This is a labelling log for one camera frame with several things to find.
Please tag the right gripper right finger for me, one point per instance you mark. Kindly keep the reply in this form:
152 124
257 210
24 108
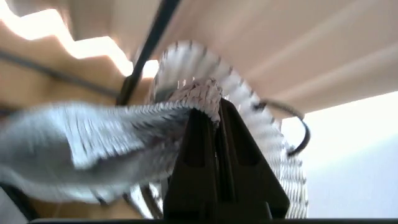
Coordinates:
248 183

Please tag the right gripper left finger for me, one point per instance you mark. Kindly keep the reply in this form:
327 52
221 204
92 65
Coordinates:
192 174

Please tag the grey white knitted garment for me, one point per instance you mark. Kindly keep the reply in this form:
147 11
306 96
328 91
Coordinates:
102 140

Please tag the black clothes rack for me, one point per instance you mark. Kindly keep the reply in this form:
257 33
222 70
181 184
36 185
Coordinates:
149 43

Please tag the beige curtain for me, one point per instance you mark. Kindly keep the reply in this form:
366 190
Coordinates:
280 46

